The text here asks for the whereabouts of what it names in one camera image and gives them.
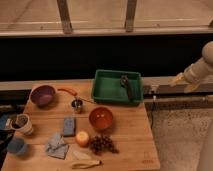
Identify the metal rail beam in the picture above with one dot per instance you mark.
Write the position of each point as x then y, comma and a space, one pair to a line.
163, 84

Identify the dark tool in bin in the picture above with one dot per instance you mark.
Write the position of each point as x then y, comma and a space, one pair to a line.
126, 85

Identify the orange carrot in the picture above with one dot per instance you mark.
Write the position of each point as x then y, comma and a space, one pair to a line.
68, 90

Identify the blue sponge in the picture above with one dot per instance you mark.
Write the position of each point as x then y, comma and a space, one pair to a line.
69, 126

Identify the bunch of dark grapes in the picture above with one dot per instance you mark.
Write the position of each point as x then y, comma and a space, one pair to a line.
102, 143

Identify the yellow banana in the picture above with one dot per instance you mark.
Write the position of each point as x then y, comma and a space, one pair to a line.
83, 164

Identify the wooden table board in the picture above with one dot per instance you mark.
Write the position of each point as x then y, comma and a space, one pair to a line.
130, 132

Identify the small metal cup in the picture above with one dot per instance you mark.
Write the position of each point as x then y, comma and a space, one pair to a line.
77, 106

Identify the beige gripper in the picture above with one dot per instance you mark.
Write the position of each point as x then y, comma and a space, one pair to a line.
193, 74

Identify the blue grey cloth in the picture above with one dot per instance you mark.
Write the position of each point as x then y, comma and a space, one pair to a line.
56, 147

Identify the blue plastic cup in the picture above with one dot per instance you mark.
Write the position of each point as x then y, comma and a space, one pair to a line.
17, 146

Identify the purple bowl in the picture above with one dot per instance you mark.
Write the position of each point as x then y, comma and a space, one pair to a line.
43, 95

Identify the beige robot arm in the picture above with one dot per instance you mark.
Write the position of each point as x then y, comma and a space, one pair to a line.
206, 60

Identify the clear plastic wrapper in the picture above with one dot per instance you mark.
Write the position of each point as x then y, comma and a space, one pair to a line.
80, 155

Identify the orange bowl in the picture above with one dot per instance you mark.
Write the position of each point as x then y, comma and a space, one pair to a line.
101, 118

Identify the green plastic bin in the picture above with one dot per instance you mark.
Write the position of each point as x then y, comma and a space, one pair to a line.
108, 88

